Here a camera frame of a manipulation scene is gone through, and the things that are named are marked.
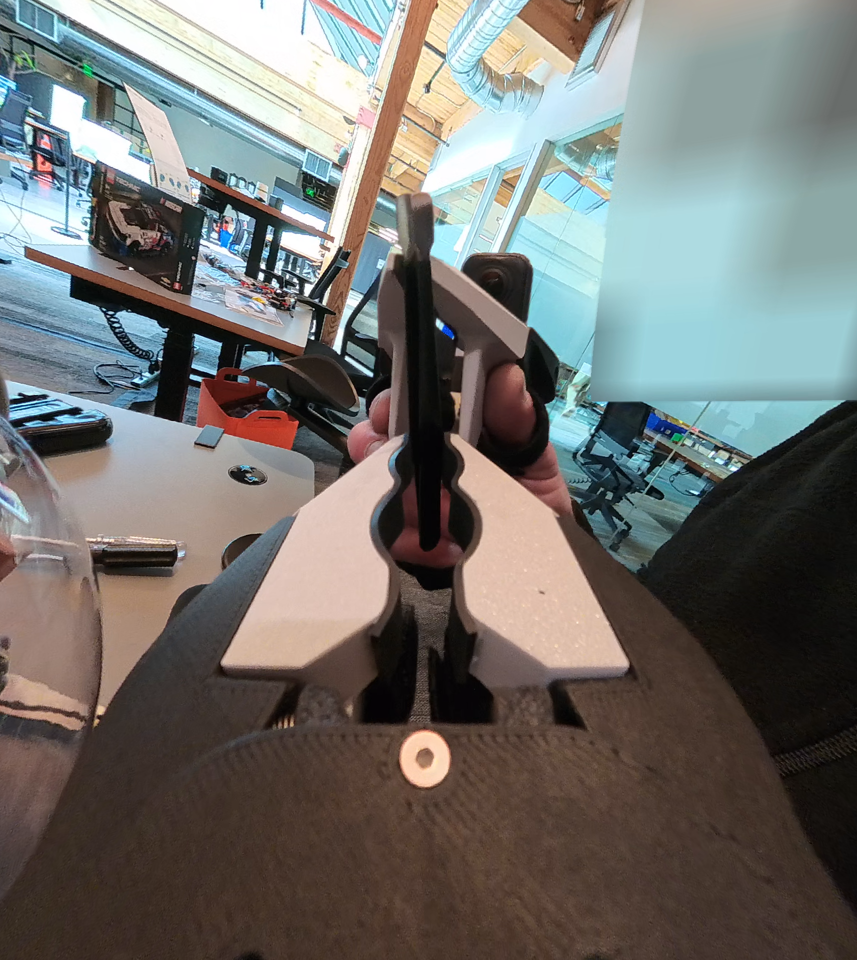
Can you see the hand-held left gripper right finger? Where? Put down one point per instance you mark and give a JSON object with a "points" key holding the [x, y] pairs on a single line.
{"points": [[541, 600]]}

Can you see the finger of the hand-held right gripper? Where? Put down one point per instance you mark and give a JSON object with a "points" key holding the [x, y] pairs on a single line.
{"points": [[489, 348], [411, 240]]}

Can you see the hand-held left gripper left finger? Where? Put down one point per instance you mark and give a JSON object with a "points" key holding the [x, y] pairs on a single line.
{"points": [[309, 600]]}

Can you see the small black screwdriver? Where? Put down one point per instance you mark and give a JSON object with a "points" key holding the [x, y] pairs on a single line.
{"points": [[136, 552]]}

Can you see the clear maze ball toy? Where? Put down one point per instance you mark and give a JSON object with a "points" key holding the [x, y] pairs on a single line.
{"points": [[16, 675]]}

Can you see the person's right hand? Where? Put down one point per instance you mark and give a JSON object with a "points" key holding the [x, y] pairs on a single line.
{"points": [[504, 413]]}

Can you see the wooden support column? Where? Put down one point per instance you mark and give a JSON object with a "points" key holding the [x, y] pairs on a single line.
{"points": [[376, 150]]}

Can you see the small round black disc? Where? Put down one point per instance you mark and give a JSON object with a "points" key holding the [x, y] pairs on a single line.
{"points": [[247, 474]]}

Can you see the black mesh office chair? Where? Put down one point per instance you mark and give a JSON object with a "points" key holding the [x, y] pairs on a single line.
{"points": [[309, 375]]}

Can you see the small grey block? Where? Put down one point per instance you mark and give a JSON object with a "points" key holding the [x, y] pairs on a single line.
{"points": [[208, 437]]}

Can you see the orange bin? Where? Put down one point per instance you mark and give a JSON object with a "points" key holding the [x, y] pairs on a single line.
{"points": [[249, 417]]}

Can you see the small wooden office table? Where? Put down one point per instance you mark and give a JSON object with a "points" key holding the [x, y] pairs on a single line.
{"points": [[174, 300]]}

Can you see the black printed box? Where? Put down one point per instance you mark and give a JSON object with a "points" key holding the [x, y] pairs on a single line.
{"points": [[144, 225]]}

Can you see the silver ventilation duct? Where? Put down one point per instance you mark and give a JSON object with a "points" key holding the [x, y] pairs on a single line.
{"points": [[481, 45]]}

